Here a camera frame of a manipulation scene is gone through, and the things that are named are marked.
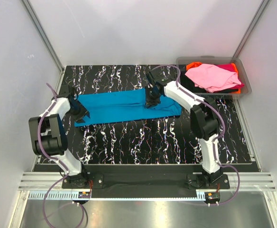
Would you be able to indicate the black t shirt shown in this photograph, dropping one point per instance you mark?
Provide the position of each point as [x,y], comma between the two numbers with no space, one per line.
[189,84]

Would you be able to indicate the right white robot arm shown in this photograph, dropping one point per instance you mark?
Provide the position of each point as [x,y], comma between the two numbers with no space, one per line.
[204,123]

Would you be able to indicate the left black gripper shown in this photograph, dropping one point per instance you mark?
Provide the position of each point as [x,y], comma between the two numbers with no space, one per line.
[78,118]

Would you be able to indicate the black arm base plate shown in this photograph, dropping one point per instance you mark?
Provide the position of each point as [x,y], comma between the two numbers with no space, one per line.
[188,175]

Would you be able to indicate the black marbled table mat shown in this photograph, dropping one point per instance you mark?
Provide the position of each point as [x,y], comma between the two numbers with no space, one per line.
[166,140]

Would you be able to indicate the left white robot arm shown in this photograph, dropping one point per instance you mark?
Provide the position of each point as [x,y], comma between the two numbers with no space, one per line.
[48,137]

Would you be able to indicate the blue t shirt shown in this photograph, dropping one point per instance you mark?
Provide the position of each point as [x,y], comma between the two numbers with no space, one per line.
[123,106]

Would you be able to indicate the pink t shirt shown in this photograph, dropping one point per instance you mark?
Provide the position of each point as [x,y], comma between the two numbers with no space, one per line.
[212,78]

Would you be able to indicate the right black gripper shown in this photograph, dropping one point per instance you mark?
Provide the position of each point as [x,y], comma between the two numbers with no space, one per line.
[150,103]

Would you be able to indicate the magenta t shirt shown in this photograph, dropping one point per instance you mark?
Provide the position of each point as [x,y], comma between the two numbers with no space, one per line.
[230,67]

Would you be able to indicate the clear plastic bin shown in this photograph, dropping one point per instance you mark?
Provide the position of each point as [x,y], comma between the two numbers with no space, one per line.
[182,62]

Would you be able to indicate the orange t shirt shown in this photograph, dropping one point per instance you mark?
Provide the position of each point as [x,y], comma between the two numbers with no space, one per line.
[194,64]

